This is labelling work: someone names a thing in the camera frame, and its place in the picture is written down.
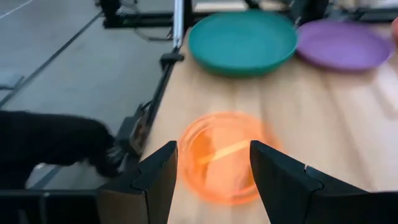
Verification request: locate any orange translucent plastic plate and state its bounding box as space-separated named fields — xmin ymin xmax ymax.
xmin=177 ymin=111 xmax=282 ymax=206

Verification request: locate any purple plastic plate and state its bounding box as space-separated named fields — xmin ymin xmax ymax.
xmin=295 ymin=19 xmax=395 ymax=73

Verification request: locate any black metal bracket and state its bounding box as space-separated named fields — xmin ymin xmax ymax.
xmin=115 ymin=101 xmax=154 ymax=158

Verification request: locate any silver metal post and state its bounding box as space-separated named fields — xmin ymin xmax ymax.
xmin=172 ymin=0 xmax=185 ymax=49

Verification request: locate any black table edge clamp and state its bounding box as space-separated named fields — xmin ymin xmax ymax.
xmin=159 ymin=52 xmax=185 ymax=71

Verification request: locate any teal plastic plate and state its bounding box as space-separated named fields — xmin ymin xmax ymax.
xmin=188 ymin=9 xmax=299 ymax=78

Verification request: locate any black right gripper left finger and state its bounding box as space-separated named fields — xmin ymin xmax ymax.
xmin=96 ymin=140 xmax=178 ymax=224

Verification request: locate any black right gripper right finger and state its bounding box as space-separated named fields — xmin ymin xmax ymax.
xmin=249 ymin=139 xmax=398 ymax=224

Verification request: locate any pink plastic plate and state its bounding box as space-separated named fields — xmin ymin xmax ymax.
xmin=391 ymin=17 xmax=398 ymax=47

